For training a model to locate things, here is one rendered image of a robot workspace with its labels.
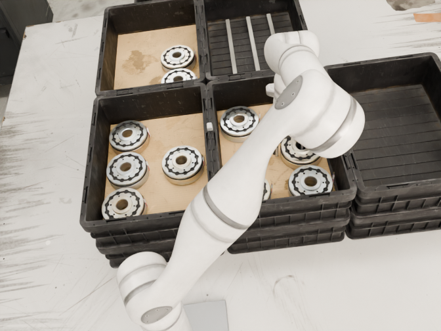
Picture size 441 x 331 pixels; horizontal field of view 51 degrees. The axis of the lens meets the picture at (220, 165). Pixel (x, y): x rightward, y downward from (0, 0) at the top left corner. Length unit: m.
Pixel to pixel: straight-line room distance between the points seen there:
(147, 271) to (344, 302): 0.52
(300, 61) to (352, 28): 1.00
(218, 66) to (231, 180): 0.81
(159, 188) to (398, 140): 0.61
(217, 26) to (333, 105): 1.01
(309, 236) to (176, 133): 0.44
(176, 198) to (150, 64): 0.51
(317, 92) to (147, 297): 0.41
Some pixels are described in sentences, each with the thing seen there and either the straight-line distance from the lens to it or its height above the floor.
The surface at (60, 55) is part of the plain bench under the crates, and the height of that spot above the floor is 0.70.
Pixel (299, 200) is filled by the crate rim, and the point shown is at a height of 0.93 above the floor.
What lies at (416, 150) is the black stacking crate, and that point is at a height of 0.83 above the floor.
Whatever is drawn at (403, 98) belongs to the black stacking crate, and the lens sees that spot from 1.35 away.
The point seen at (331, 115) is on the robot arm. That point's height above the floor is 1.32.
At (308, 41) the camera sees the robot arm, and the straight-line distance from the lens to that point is 0.91.
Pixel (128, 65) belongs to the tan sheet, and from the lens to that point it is 1.50.
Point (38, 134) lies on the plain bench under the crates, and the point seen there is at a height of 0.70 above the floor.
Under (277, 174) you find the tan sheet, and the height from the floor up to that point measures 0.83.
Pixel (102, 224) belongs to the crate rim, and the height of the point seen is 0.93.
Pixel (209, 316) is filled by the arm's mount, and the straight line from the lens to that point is 1.11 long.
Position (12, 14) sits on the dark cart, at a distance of 2.60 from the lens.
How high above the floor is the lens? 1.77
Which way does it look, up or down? 53 degrees down
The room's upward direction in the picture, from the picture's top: 10 degrees counter-clockwise
